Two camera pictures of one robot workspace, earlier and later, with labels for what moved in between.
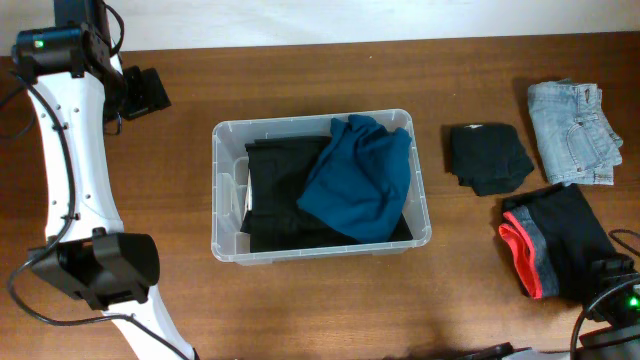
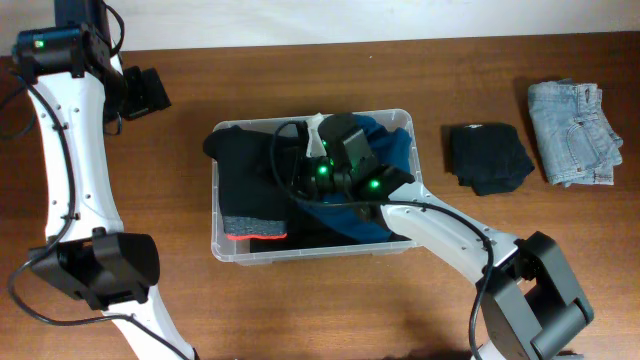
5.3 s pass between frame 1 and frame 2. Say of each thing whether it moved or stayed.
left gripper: stayed
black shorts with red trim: moved
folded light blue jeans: stayed
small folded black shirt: stayed
